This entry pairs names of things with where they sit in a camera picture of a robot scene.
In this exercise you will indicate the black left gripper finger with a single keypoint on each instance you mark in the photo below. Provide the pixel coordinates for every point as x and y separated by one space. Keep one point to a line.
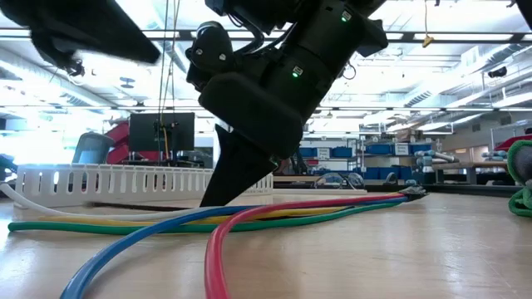
112 33

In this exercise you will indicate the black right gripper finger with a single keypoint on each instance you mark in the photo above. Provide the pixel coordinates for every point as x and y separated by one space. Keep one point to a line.
245 166
218 166

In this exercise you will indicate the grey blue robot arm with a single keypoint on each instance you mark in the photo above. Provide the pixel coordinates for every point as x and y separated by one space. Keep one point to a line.
440 157
494 155

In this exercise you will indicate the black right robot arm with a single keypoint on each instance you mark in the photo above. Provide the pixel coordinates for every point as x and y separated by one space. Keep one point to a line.
324 37

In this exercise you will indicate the clear safety glasses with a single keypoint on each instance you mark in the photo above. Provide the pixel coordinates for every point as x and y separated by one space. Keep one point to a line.
328 174

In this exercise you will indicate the red bin rack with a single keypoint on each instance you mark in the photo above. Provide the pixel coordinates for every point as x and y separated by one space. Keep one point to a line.
120 145

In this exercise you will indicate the white grey office chair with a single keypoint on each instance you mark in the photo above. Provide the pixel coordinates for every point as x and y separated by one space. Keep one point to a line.
91 149

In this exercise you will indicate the blue bin shelf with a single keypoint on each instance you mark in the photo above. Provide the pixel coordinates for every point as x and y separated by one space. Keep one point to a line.
378 148

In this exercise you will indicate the yellow hanging plug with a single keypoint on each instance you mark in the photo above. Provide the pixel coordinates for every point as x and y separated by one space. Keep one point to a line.
428 40

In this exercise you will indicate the wooden workbench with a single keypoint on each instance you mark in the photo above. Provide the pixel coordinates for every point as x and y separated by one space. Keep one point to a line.
469 165

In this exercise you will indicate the red storage bins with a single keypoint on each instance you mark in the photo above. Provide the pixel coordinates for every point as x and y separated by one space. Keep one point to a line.
515 143

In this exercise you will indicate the black hanging camera device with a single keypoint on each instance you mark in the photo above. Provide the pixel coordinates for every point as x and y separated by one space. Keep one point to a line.
498 72
77 68

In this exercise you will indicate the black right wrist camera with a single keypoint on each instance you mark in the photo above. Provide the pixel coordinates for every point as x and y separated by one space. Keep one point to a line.
210 50

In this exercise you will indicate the black rig frame beam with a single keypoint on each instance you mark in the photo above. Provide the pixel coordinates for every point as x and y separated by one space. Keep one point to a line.
405 37

